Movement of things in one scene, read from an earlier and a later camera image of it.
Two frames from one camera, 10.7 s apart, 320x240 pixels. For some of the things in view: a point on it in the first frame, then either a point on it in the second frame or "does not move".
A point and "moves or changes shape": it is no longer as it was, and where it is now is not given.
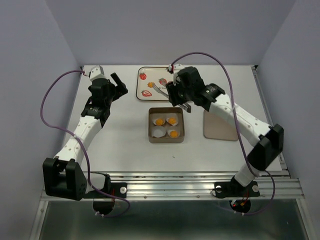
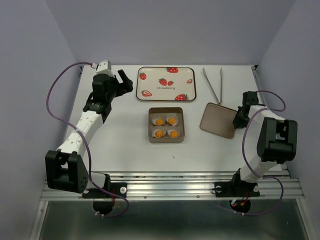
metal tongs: [184, 105] -> [211, 88]
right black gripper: [172, 89] -> [237, 122]
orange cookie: [159, 122] does not move
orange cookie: [174, 134] does not move
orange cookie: [172, 120] does not move
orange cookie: [150, 84] -> [159, 133]
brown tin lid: [215, 127] moves or changes shape
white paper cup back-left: [159, 122] does not move
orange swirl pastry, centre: [173, 133] does not move
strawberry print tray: [160, 76] does not move
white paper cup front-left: [158, 131] does not move
